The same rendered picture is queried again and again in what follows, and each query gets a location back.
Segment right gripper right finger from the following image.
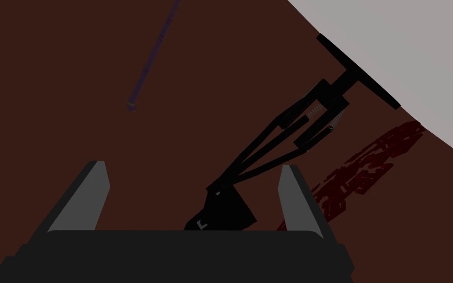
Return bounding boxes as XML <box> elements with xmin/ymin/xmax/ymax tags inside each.
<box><xmin>277</xmin><ymin>165</ymin><xmax>325</xmax><ymax>240</ymax></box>

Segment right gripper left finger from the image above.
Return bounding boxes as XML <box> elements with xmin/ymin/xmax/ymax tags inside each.
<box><xmin>47</xmin><ymin>160</ymin><xmax>111</xmax><ymax>233</ymax></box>

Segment black folding desk lamp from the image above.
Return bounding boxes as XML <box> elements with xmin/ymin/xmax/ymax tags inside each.
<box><xmin>183</xmin><ymin>33</ymin><xmax>402</xmax><ymax>232</ymax></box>

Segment dark purple thin rod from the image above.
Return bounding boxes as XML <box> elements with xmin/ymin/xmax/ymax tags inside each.
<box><xmin>126</xmin><ymin>0</ymin><xmax>182</xmax><ymax>113</ymax></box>

